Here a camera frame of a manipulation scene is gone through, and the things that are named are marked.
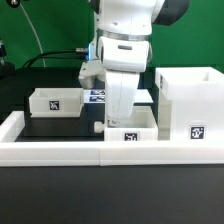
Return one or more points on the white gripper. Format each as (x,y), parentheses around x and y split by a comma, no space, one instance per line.
(120,92)

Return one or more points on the white front drawer tray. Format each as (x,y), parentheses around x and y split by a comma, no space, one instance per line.
(140,126)

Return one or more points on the white drawer tray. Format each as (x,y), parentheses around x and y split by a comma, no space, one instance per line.
(56,102)
(140,126)

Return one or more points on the white drawer cabinet box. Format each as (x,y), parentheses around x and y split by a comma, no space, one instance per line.
(190,104)

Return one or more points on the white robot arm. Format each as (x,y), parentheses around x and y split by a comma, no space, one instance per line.
(123,48)

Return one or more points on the white rear drawer tray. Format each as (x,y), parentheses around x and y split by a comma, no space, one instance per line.
(56,102)

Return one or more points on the white marker tag sheet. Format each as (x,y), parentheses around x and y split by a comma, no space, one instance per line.
(98,96)

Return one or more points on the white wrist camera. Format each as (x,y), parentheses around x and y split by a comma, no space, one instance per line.
(89,72)

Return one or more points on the white U-shaped border frame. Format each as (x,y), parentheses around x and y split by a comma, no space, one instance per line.
(15,153)

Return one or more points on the black camera stand left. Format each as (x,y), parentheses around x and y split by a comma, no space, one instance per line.
(6,68)

